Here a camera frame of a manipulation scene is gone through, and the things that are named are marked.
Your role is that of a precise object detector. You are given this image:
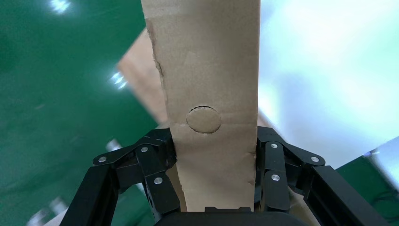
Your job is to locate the large cardboard box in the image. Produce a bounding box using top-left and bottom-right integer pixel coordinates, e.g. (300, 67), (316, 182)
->
(117, 28), (314, 226)

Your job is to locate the small cardboard box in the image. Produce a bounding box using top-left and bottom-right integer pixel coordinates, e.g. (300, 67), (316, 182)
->
(140, 0), (261, 213)

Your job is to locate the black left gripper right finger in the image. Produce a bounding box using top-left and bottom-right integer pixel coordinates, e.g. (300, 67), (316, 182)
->
(254, 126), (390, 226)

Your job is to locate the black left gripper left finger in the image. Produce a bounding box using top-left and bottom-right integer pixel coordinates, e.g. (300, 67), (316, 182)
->
(59, 128), (182, 226)

